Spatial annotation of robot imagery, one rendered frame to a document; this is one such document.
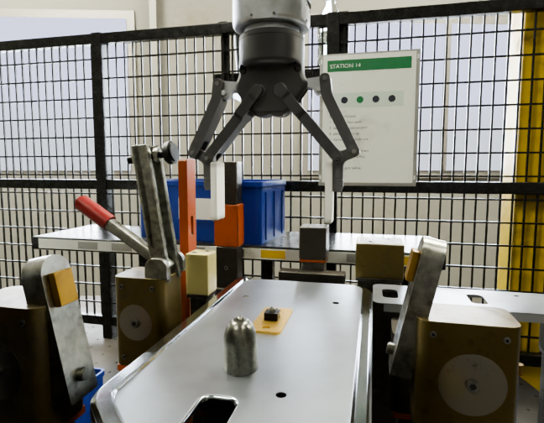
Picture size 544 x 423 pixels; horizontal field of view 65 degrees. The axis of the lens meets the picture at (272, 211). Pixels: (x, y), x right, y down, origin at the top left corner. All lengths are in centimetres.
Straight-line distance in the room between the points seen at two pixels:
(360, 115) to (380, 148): 9
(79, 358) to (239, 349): 14
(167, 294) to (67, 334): 16
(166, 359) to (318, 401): 16
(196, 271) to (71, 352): 24
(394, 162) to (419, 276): 63
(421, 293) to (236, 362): 19
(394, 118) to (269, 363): 73
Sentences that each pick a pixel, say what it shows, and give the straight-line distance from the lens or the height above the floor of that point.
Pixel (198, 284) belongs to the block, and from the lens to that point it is 62.
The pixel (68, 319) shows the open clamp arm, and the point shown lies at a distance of 43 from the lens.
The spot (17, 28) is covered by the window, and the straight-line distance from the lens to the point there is 317.
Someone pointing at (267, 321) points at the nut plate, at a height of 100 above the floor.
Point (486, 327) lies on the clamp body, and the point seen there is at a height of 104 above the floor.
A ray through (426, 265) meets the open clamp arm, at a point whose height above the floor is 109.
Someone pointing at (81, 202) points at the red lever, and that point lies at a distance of 61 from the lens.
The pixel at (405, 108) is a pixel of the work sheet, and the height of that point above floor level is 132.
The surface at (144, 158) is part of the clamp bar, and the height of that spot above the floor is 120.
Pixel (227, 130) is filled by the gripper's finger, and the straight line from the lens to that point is 51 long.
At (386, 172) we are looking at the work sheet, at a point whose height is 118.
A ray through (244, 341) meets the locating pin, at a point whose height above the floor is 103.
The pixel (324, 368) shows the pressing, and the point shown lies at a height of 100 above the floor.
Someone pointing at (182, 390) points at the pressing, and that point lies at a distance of 39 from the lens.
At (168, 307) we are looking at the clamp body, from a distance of 56.
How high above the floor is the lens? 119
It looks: 6 degrees down
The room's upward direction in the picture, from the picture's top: straight up
